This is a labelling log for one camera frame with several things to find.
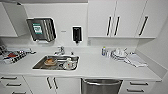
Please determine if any stainless steel dishwasher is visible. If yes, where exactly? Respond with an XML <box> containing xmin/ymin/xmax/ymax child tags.
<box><xmin>81</xmin><ymin>78</ymin><xmax>124</xmax><ymax>94</ymax></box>

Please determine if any blue dish soap bottle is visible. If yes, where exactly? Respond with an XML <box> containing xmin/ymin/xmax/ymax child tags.
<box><xmin>101</xmin><ymin>46</ymin><xmax>108</xmax><ymax>58</ymax></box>

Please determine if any chrome sink faucet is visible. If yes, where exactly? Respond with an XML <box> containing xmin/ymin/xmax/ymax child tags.
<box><xmin>54</xmin><ymin>45</ymin><xmax>66</xmax><ymax>56</ymax></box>

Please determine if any small white bottle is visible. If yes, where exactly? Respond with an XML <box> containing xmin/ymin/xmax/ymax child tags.
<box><xmin>107</xmin><ymin>49</ymin><xmax>113</xmax><ymax>58</ymax></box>

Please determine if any white upper cabinet door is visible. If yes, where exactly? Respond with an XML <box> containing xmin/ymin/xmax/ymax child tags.
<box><xmin>134</xmin><ymin>0</ymin><xmax>168</xmax><ymax>38</ymax></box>
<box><xmin>87</xmin><ymin>0</ymin><xmax>118</xmax><ymax>38</ymax></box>
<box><xmin>111</xmin><ymin>0</ymin><xmax>148</xmax><ymax>38</ymax></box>

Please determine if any white cabinet door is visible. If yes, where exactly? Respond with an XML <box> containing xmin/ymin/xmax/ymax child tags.
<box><xmin>24</xmin><ymin>76</ymin><xmax>54</xmax><ymax>94</ymax></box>
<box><xmin>87</xmin><ymin>0</ymin><xmax>118</xmax><ymax>38</ymax></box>
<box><xmin>111</xmin><ymin>0</ymin><xmax>148</xmax><ymax>38</ymax></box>
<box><xmin>134</xmin><ymin>0</ymin><xmax>168</xmax><ymax>38</ymax></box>
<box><xmin>51</xmin><ymin>77</ymin><xmax>83</xmax><ymax>94</ymax></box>

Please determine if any white bowl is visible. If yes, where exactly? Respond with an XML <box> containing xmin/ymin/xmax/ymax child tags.
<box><xmin>114</xmin><ymin>48</ymin><xmax>126</xmax><ymax>57</ymax></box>

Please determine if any white plate stack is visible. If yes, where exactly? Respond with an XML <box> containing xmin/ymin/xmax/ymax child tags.
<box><xmin>111</xmin><ymin>49</ymin><xmax>132</xmax><ymax>63</ymax></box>

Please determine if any white lower cabinet door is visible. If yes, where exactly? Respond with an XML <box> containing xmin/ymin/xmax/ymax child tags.
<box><xmin>51</xmin><ymin>77</ymin><xmax>83</xmax><ymax>94</ymax></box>
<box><xmin>24</xmin><ymin>76</ymin><xmax>54</xmax><ymax>94</ymax></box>

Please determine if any steel paper towel dispenser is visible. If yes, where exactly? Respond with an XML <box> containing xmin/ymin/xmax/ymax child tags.
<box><xmin>26</xmin><ymin>17</ymin><xmax>58</xmax><ymax>44</ymax></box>

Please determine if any stainless steel sink basin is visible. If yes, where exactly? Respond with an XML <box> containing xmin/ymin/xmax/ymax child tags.
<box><xmin>32</xmin><ymin>54</ymin><xmax>81</xmax><ymax>72</ymax></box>

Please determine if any dish drying rack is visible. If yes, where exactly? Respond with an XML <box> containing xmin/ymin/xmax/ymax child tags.
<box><xmin>0</xmin><ymin>44</ymin><xmax>36</xmax><ymax>64</ymax></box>

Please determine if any white wall outlet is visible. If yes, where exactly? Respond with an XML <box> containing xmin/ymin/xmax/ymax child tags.
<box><xmin>87</xmin><ymin>39</ymin><xmax>92</xmax><ymax>46</ymax></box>

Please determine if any black wall soap dispenser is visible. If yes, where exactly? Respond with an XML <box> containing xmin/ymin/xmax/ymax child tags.
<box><xmin>72</xmin><ymin>26</ymin><xmax>83</xmax><ymax>45</ymax></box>

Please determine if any black cabinet bar handle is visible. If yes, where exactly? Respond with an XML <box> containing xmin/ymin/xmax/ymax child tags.
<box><xmin>46</xmin><ymin>77</ymin><xmax>54</xmax><ymax>90</ymax></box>
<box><xmin>113</xmin><ymin>16</ymin><xmax>121</xmax><ymax>37</ymax></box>
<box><xmin>105</xmin><ymin>16</ymin><xmax>113</xmax><ymax>37</ymax></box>
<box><xmin>52</xmin><ymin>77</ymin><xmax>59</xmax><ymax>90</ymax></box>
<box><xmin>138</xmin><ymin>15</ymin><xmax>149</xmax><ymax>37</ymax></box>

